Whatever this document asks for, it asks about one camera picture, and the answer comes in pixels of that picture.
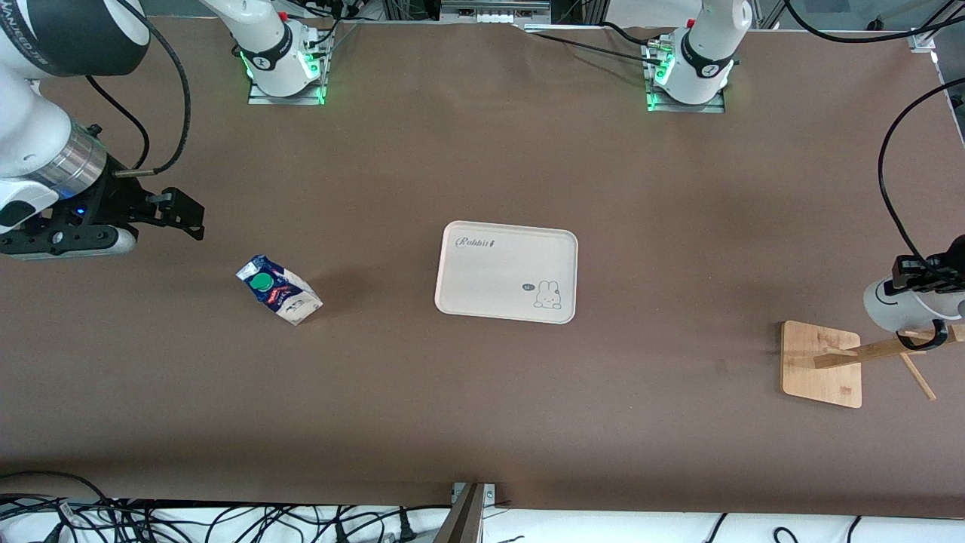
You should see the blue white milk carton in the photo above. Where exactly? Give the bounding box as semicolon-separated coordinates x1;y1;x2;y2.
235;254;324;327

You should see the beige rabbit print tray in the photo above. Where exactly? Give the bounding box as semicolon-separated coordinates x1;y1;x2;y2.
434;220;579;325

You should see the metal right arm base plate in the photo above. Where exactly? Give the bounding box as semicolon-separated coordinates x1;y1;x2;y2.
247;23;327;106

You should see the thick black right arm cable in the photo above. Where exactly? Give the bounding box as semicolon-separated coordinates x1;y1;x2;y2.
113;11;192;179

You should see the black cable on table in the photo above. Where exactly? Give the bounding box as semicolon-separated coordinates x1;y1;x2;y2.
525;21;672;67

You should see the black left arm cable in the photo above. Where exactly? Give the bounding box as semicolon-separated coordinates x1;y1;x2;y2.
784;0;965;265

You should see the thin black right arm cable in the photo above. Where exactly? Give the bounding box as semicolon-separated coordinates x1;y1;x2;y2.
84;74;152;173

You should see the wooden cup rack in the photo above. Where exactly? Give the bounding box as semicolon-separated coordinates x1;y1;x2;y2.
780;323;965;410

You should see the white smiley cup black handle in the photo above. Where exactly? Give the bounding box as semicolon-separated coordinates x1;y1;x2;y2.
862;276;965;352

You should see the tangled black cable bundle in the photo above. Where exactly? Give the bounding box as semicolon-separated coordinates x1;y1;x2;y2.
0;471;453;543

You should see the metal table edge bracket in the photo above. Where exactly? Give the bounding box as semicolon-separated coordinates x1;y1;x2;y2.
436;482;497;543

